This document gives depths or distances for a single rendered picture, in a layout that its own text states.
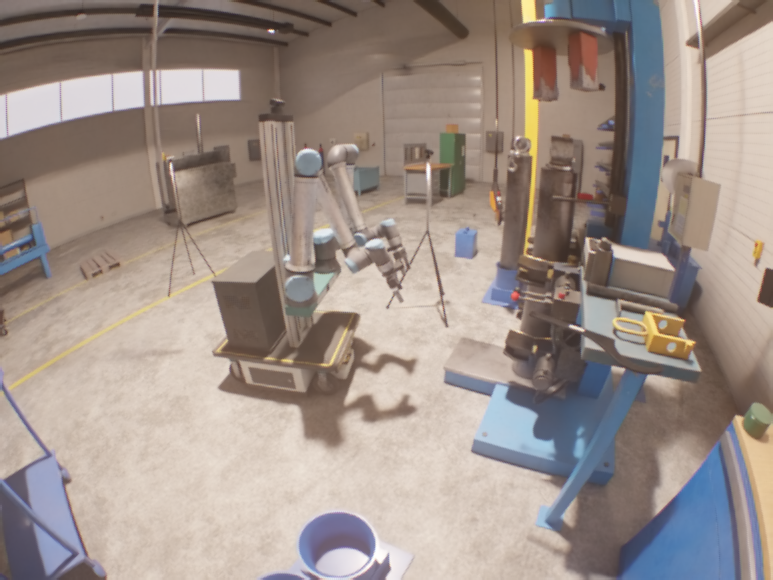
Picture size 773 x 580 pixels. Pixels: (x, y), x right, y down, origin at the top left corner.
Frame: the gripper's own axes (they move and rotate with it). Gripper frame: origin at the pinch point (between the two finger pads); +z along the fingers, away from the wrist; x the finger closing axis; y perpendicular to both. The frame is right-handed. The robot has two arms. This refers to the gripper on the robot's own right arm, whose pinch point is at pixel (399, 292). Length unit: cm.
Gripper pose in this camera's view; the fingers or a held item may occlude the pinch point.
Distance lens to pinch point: 187.6
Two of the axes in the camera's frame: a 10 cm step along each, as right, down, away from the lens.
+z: 4.2, 7.6, 4.9
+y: -9.1, 3.7, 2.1
